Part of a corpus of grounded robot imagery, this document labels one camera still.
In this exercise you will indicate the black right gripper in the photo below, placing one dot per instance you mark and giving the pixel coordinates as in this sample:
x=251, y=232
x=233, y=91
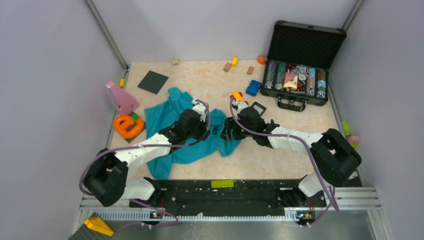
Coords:
x=231, y=123

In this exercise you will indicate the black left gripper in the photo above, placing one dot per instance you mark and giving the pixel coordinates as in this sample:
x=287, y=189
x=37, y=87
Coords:
x=205, y=129

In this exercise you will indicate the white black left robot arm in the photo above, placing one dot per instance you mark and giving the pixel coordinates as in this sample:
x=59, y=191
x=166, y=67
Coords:
x=107, y=176

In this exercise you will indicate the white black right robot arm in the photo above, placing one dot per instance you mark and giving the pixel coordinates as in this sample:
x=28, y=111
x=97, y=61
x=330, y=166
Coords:
x=333, y=158

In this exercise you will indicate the yellow toy car red wheels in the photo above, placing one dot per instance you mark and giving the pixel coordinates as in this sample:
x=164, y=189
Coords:
x=236, y=97

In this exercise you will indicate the blue toy car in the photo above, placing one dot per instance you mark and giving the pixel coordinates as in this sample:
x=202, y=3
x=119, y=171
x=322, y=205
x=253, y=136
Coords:
x=253, y=88

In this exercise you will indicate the tan wooden block right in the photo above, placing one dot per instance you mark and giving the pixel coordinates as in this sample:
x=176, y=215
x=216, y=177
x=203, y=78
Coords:
x=250, y=70

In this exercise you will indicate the tan wooden block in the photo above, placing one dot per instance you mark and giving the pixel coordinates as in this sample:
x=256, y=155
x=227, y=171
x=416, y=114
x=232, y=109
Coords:
x=227, y=67
x=250, y=70

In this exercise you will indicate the black lego baseplate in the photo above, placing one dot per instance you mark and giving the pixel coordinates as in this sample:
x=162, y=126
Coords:
x=153, y=82

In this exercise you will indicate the tan wooden block left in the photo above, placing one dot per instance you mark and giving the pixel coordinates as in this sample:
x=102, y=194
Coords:
x=227, y=67

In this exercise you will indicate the green label strip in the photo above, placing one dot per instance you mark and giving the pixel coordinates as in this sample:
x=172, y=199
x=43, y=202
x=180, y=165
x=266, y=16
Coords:
x=222, y=183

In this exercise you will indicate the yellow wooden block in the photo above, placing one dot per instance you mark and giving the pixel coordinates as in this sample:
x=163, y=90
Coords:
x=234, y=62

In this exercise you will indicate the orange plastic toy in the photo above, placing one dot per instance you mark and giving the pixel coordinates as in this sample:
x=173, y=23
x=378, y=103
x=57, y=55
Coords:
x=129, y=126

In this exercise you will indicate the orange tape roll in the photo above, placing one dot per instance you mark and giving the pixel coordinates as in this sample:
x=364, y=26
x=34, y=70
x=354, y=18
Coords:
x=262, y=59

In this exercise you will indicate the pink plastic toy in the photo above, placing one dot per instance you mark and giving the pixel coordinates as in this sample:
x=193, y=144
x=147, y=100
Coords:
x=122, y=101

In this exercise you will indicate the black poker chip case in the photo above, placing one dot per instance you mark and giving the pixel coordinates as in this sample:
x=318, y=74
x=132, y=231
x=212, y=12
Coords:
x=298, y=60

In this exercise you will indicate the green pink toy pile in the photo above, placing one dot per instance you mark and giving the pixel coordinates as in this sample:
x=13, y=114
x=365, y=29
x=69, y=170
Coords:
x=352, y=139

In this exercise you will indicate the yellow wedge block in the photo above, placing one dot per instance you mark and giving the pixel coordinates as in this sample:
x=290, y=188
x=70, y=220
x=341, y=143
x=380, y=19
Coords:
x=96, y=224

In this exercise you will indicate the black square frame far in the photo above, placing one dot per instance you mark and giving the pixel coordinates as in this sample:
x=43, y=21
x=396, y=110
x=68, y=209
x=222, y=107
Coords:
x=259, y=108

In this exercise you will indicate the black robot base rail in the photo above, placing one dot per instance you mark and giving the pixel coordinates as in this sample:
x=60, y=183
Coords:
x=246, y=198

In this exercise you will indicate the small yellow block at wall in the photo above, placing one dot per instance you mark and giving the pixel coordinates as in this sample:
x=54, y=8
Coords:
x=122, y=83

